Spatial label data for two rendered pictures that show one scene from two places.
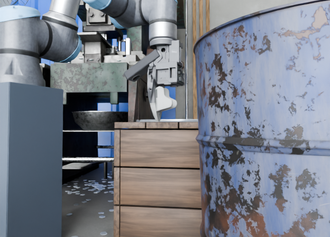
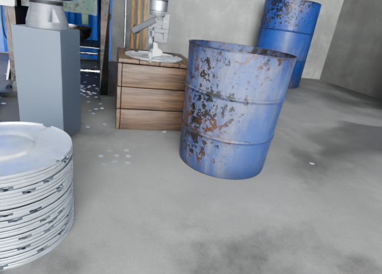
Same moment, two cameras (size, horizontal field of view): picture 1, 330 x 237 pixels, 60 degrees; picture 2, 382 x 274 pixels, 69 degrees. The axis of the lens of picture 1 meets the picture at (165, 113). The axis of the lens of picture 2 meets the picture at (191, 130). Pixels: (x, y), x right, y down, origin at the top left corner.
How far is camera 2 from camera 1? 64 cm
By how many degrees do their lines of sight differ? 35
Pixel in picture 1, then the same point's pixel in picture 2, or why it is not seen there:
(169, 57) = (162, 24)
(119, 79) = (90, 3)
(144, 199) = (136, 105)
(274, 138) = (225, 95)
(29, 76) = (63, 24)
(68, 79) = not seen: outside the picture
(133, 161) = (130, 83)
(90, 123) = not seen: hidden behind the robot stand
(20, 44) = not seen: outside the picture
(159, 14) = not seen: outside the picture
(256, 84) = (222, 75)
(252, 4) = not seen: outside the picture
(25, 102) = (66, 44)
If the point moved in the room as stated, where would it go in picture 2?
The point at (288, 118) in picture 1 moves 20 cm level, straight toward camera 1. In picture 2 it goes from (231, 90) to (240, 107)
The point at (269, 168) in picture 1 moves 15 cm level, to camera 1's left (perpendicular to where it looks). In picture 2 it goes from (221, 104) to (182, 104)
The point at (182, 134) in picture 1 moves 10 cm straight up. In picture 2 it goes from (161, 70) to (163, 48)
